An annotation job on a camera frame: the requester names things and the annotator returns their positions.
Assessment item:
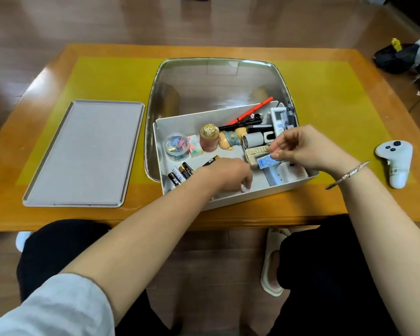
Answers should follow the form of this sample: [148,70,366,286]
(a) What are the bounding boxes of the person's left hand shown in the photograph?
[193,158,255,201]

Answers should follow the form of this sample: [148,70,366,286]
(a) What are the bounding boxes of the person's right hand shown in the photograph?
[268,125,353,177]

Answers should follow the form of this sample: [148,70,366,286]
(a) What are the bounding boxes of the blue dotted card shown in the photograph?
[257,153,279,170]

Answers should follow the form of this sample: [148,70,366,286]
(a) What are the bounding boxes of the person's right forearm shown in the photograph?
[331,158,420,336]

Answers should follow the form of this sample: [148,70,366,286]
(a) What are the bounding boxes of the person's left forearm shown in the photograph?
[58,171,212,326]

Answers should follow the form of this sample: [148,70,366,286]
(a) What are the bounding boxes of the beige ridged case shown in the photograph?
[245,145,271,168]

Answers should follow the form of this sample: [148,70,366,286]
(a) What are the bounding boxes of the white digital thermometer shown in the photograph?
[270,107,288,137]

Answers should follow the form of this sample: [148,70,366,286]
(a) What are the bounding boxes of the grey tape roll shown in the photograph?
[242,132,265,150]

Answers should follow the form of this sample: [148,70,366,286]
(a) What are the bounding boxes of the small doll figurine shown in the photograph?
[219,127,248,151]

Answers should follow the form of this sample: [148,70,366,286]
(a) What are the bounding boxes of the pink bottle with gold cap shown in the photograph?
[199,124,220,153]

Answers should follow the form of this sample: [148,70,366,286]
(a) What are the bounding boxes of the black pen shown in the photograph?
[218,118,263,131]

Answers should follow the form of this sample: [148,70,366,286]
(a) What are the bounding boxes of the red pen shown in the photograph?
[227,97,274,126]

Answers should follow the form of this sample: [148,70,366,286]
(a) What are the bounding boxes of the small colourful eraser pack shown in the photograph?
[188,135,204,158]

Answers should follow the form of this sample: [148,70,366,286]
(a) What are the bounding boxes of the white slipper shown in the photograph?
[260,227,292,297]

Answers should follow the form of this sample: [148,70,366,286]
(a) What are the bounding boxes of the yellow table mat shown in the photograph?
[16,56,418,186]

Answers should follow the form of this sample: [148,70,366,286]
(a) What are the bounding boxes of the round clear box of clips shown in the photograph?
[163,132,191,162]

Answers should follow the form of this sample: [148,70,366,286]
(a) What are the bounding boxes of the white storage box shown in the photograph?
[153,101,320,211]

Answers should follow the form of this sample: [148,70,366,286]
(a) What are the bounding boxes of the wooden table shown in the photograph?
[0,44,420,232]

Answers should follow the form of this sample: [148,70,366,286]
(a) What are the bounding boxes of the clear glossy plastic lid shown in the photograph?
[144,58,299,182]

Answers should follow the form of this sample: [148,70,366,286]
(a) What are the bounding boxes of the white game controller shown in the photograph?
[375,140,414,189]

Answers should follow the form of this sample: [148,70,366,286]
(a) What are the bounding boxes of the black trousers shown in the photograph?
[16,213,406,336]

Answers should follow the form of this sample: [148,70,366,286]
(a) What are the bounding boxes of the black bag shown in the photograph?
[373,43,420,75]

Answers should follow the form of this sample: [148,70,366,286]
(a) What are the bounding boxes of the grey rectangular tray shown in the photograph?
[22,99,145,208]

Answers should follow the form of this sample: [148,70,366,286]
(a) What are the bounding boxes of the light grey sleeve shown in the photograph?
[0,273,116,336]

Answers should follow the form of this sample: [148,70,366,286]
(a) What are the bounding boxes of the silver bracelet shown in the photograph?
[325,161,370,191]

